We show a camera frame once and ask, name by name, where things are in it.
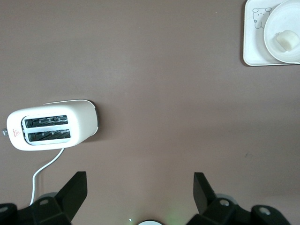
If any cream rabbit-print tray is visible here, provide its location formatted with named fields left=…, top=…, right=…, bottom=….
left=242, top=0, right=300, bottom=67

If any white toaster power cable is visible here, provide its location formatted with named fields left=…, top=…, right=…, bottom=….
left=30, top=147, right=65, bottom=207

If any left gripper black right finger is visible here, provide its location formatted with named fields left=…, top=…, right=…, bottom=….
left=187, top=172, right=291, bottom=225

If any brown table cover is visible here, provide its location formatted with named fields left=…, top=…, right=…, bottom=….
left=0, top=0, right=300, bottom=225

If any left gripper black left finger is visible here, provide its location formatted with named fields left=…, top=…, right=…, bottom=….
left=0, top=172, right=88, bottom=225

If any cream round bowl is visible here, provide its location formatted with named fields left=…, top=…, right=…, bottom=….
left=263, top=0, right=300, bottom=64

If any cream two-slot toaster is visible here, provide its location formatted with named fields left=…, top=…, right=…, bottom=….
left=6, top=99, right=100, bottom=151

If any white steamed bun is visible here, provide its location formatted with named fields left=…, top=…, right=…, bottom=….
left=274, top=30, right=300, bottom=52

